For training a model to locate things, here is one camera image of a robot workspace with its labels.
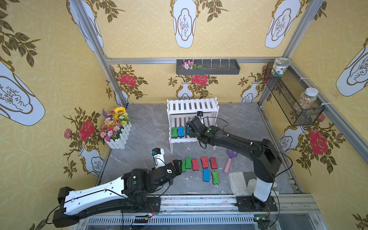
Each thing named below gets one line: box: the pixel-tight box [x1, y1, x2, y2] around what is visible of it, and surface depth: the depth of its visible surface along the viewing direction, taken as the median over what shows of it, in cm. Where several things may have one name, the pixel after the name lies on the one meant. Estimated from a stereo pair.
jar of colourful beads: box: [297, 87, 319, 110], surface depth 66 cm
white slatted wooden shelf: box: [166, 96, 220, 153], surface depth 85 cm
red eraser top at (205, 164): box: [200, 156, 209, 169], surface depth 90 cm
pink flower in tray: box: [181, 59, 207, 70], surface depth 89 cm
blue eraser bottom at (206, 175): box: [203, 168, 211, 183], surface depth 85 cm
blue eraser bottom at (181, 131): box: [177, 126, 185, 137], surface depth 88 cm
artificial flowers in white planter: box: [99, 106, 132, 150], surface depth 92 cm
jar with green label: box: [270, 57, 291, 78], surface depth 87 cm
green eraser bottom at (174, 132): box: [171, 126, 179, 138], surface depth 88 cm
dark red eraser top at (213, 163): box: [209, 157, 218, 170], surface depth 90 cm
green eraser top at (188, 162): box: [185, 157, 193, 169], surface depth 89 cm
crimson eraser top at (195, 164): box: [191, 158, 200, 171], surface depth 89 cm
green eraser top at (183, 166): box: [182, 160, 187, 173], surface depth 87 cm
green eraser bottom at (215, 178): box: [211, 171, 220, 185], surface depth 83 cm
